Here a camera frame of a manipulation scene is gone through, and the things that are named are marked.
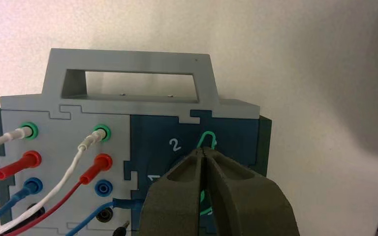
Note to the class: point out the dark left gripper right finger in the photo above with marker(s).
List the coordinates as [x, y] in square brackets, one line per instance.
[247, 205]

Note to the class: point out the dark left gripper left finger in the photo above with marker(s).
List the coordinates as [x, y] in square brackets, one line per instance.
[172, 208]

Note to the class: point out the dark green rotary knob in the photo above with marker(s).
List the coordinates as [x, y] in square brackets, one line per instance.
[207, 142]

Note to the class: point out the grey teal modular control box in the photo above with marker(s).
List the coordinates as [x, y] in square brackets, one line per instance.
[78, 107]

